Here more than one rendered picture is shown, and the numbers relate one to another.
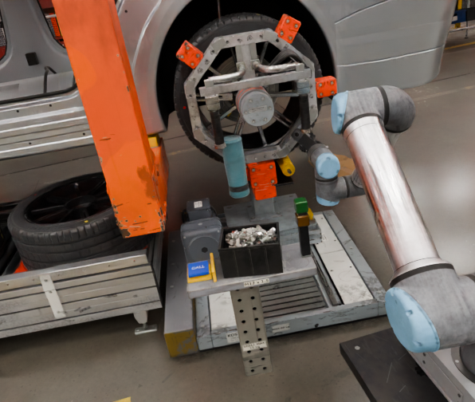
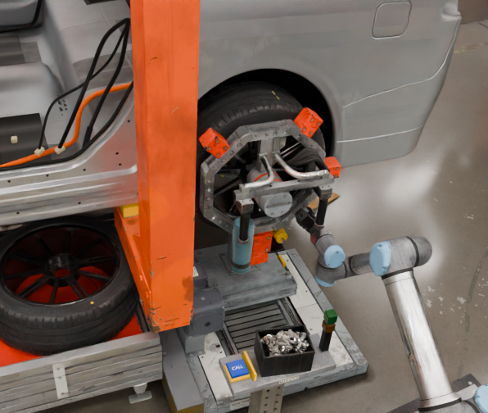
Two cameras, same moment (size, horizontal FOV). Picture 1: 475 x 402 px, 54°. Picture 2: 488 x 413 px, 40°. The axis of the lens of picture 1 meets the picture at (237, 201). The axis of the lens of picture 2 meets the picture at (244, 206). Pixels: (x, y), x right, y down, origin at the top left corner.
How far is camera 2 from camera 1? 1.41 m
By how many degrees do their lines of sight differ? 22
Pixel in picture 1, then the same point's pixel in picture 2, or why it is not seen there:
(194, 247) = (198, 323)
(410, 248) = (436, 386)
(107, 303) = (112, 380)
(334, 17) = (344, 102)
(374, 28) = (375, 111)
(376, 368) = not seen: outside the picture
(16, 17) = not seen: outside the picture
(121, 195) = (162, 300)
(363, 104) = (403, 259)
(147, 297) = (151, 371)
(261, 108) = (282, 203)
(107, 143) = (162, 260)
